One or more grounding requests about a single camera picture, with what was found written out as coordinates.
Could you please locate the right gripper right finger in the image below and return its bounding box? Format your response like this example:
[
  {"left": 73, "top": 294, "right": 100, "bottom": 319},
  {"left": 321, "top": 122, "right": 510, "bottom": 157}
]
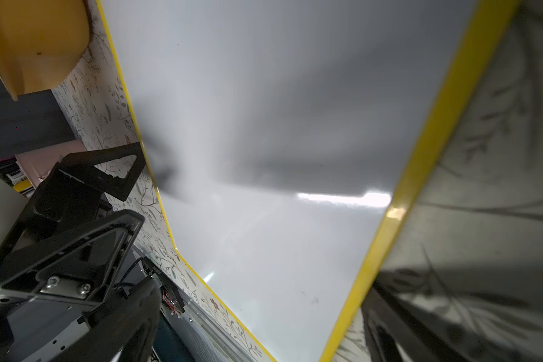
[{"left": 360, "top": 283, "right": 465, "bottom": 361}]

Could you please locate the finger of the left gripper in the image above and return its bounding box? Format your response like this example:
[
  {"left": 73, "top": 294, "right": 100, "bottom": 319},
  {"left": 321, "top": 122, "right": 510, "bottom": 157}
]
[
  {"left": 33, "top": 143, "right": 146, "bottom": 222},
  {"left": 0, "top": 210, "right": 145, "bottom": 303}
]

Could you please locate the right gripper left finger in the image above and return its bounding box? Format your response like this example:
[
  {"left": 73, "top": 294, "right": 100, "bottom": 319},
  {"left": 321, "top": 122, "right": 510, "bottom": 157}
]
[{"left": 53, "top": 277, "right": 161, "bottom": 361}]

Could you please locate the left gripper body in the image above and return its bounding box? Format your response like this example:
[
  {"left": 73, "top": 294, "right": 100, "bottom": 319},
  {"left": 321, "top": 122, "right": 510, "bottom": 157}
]
[{"left": 0, "top": 294, "right": 94, "bottom": 361}]

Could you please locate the yellow plastic storage box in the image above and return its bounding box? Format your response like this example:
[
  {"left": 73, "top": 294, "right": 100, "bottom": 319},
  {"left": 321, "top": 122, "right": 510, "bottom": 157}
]
[{"left": 0, "top": 0, "right": 90, "bottom": 100}]

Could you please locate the whiteboard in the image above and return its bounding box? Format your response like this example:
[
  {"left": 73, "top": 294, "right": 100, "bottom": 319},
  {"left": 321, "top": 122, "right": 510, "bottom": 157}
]
[{"left": 98, "top": 1, "right": 518, "bottom": 361}]

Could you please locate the pink pen cup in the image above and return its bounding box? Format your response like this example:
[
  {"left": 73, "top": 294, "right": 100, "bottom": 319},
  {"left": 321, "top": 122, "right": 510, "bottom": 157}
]
[{"left": 0, "top": 140, "right": 86, "bottom": 198}]

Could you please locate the floral table mat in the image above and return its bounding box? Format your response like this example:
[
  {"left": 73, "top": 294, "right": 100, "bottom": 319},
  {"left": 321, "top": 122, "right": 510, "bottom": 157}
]
[{"left": 54, "top": 1, "right": 543, "bottom": 361}]

